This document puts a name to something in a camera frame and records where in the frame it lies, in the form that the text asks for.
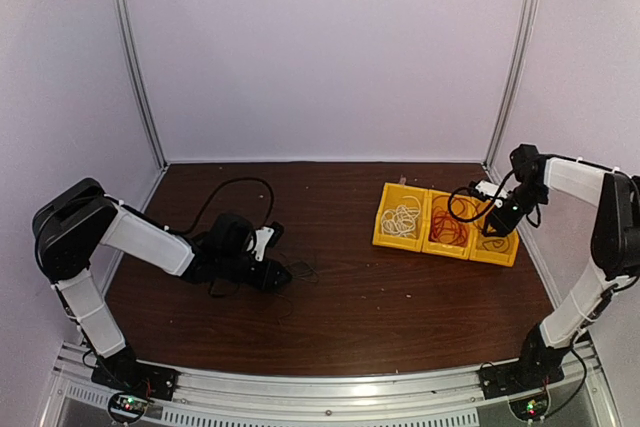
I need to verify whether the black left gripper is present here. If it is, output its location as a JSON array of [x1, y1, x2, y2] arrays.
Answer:
[[218, 252, 292, 292]]

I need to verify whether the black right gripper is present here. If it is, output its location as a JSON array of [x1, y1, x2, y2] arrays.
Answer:
[[483, 183, 549, 237]]

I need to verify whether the long red cable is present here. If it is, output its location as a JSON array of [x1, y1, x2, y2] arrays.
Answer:
[[429, 194, 476, 248]]

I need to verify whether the white cable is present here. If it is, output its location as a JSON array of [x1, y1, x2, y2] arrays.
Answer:
[[380, 193, 421, 239]]

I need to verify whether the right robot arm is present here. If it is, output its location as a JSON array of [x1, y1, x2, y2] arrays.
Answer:
[[472, 144, 639, 389]]

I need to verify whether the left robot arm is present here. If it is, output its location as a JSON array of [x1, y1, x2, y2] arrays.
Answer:
[[32, 178, 293, 391]]

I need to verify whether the yellow bin right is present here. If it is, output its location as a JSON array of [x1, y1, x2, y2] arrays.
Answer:
[[469, 218, 520, 267]]

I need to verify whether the yellow bin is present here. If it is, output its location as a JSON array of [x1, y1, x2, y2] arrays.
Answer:
[[421, 189, 478, 260], [372, 183, 428, 252], [469, 218, 520, 267]]

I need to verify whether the yellow bin middle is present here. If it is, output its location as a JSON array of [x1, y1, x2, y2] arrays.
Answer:
[[421, 189, 478, 260]]

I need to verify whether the yellow bin left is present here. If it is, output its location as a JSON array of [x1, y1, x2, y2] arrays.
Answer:
[[372, 183, 428, 252]]

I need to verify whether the right controller board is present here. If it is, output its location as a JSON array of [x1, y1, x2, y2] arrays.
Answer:
[[509, 393, 550, 423]]

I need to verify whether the controller board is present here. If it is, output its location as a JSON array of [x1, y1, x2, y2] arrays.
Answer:
[[107, 392, 150, 423], [509, 393, 550, 423]]

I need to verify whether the left controller board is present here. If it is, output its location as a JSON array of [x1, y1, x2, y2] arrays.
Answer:
[[107, 392, 150, 423]]

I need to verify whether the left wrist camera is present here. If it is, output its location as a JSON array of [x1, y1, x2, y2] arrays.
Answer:
[[249, 222, 284, 262]]

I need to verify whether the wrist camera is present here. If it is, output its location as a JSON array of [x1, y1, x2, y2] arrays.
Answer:
[[469, 180, 508, 207], [249, 222, 284, 262]]

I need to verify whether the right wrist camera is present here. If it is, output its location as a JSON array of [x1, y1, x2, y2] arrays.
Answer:
[[469, 180, 508, 207]]

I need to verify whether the black right camera cable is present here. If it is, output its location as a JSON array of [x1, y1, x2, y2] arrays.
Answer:
[[447, 169, 516, 223]]

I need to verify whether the black camera cable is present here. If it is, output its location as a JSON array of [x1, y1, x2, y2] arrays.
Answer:
[[179, 176, 276, 238], [447, 169, 516, 223]]

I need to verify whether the black left camera cable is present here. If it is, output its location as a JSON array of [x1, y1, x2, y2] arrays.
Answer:
[[179, 176, 276, 238]]

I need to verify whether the aluminium frame post right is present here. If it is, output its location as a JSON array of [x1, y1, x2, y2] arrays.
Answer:
[[483, 0, 540, 172]]

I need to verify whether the aluminium frame post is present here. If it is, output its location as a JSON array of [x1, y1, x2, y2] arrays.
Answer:
[[483, 0, 540, 172], [113, 0, 168, 171]]

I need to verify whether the aluminium front rail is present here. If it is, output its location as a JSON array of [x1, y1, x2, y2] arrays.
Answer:
[[35, 341, 622, 426]]

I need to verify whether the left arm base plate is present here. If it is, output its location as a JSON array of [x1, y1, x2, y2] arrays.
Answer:
[[91, 353, 179, 401]]

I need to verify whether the aluminium frame post left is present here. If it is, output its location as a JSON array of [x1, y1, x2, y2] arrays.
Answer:
[[113, 0, 168, 171]]

